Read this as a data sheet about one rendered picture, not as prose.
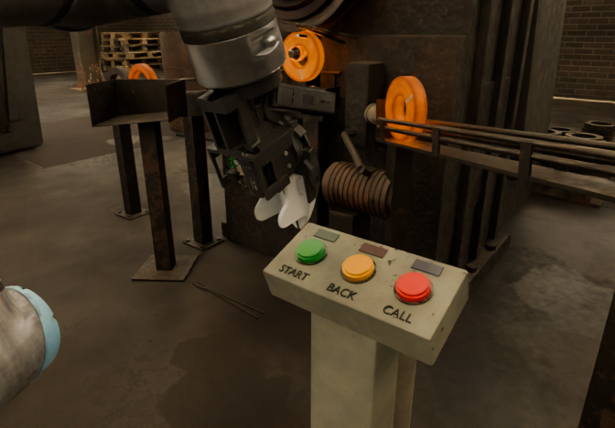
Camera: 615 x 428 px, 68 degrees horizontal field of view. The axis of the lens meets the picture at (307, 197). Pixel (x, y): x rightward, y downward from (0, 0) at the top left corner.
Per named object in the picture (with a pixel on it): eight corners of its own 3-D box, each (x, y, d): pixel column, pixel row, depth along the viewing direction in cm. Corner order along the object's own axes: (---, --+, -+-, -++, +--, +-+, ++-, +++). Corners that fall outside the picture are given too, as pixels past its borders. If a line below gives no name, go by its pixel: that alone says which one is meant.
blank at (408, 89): (404, 149, 117) (392, 150, 116) (391, 94, 120) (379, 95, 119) (434, 124, 102) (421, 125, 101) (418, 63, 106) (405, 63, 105)
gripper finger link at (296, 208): (277, 250, 55) (256, 189, 50) (306, 220, 59) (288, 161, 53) (296, 257, 54) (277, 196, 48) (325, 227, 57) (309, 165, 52)
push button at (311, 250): (308, 243, 64) (306, 234, 63) (332, 251, 62) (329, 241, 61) (292, 262, 62) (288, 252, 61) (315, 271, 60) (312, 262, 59)
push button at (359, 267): (353, 259, 60) (351, 249, 59) (381, 268, 58) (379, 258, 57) (338, 279, 58) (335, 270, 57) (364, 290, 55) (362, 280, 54)
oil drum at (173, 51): (203, 119, 484) (197, 30, 453) (242, 126, 450) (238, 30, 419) (156, 128, 440) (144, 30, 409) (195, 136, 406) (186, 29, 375)
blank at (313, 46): (284, 35, 149) (276, 35, 146) (321, 26, 139) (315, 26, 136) (290, 83, 152) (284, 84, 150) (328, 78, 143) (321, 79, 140)
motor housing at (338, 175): (339, 309, 154) (344, 155, 135) (398, 334, 141) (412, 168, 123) (317, 327, 144) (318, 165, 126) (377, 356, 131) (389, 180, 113)
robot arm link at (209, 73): (228, 12, 48) (300, 8, 42) (242, 57, 50) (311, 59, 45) (163, 44, 42) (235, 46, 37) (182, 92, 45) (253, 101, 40)
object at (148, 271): (138, 255, 191) (113, 79, 166) (200, 256, 189) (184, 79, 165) (117, 280, 171) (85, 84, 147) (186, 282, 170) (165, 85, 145)
